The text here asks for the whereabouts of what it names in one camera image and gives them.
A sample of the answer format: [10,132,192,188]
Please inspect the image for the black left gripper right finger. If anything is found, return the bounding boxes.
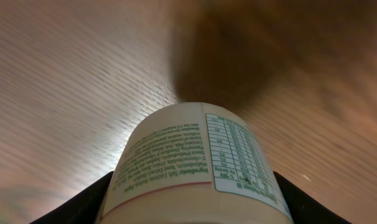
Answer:
[274,172,350,224]

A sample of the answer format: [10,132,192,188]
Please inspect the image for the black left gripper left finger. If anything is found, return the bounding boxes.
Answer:
[30,171,113,224]

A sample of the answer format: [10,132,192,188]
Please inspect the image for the green lid seasoning jar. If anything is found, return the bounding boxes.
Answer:
[96,103,293,223]

